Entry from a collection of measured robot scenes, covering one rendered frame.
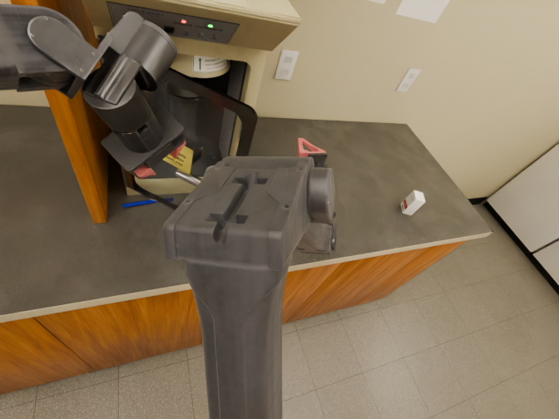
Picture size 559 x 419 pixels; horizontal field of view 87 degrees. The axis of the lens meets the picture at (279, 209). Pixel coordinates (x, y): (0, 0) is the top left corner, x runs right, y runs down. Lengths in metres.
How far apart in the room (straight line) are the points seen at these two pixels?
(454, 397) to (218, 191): 2.16
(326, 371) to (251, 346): 1.66
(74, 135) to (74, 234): 0.30
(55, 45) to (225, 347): 0.31
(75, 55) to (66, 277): 0.58
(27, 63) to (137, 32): 0.12
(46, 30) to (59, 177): 0.69
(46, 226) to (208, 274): 0.77
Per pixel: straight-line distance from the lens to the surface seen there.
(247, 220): 0.17
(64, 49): 0.38
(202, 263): 0.19
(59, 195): 0.99
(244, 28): 0.59
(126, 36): 0.43
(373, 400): 1.96
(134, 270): 0.83
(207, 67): 0.73
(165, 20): 0.58
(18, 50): 0.38
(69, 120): 0.67
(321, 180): 0.23
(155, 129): 0.45
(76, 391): 1.74
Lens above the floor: 1.68
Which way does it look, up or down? 49 degrees down
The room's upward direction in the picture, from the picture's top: 24 degrees clockwise
